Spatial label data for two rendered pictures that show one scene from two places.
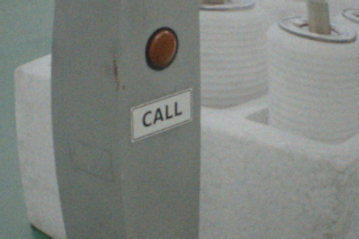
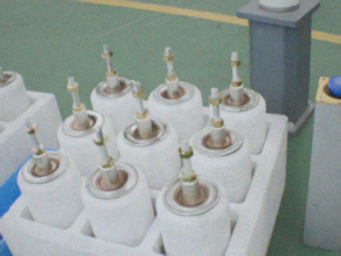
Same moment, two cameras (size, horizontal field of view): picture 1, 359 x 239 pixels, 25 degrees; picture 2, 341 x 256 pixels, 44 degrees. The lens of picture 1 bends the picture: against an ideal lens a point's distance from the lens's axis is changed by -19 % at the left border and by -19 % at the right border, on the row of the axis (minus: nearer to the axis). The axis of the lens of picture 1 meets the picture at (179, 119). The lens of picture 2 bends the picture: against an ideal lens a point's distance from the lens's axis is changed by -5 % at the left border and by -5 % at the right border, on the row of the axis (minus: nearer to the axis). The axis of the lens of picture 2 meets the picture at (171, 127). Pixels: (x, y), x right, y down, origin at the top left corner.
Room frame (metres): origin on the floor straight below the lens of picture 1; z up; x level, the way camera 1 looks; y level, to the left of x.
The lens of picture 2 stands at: (0.94, 0.46, 0.65)
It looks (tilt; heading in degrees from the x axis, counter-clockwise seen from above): 35 degrees down; 253
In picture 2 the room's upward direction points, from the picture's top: 9 degrees counter-clockwise
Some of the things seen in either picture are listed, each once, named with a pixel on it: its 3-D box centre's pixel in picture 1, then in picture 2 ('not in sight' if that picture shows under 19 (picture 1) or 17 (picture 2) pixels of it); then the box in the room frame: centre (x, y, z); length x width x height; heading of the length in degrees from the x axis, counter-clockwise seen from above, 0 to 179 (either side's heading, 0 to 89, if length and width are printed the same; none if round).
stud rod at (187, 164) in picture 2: not in sight; (187, 164); (0.81, 0.06, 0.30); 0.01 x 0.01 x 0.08; 80
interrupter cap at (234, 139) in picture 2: (211, 2); (218, 140); (0.73, -0.03, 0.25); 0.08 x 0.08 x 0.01
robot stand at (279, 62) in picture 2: not in sight; (279, 64); (0.41, -0.35, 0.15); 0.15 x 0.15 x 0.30; 31
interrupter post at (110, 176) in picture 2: not in sight; (109, 173); (0.90, -0.02, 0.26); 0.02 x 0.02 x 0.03
